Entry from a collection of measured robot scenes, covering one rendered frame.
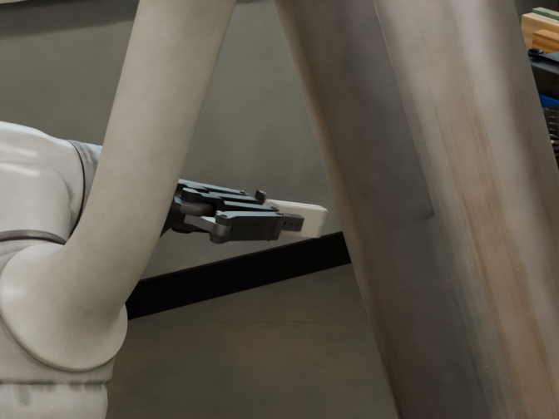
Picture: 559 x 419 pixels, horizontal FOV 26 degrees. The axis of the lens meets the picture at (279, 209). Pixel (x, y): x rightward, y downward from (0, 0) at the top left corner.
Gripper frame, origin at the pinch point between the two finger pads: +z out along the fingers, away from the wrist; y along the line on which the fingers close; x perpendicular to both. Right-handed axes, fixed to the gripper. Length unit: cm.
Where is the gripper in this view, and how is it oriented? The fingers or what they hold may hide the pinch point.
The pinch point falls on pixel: (293, 219)
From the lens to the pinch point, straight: 118.4
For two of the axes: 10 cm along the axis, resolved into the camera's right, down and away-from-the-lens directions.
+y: -5.7, -3.4, 7.5
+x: -2.8, 9.4, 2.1
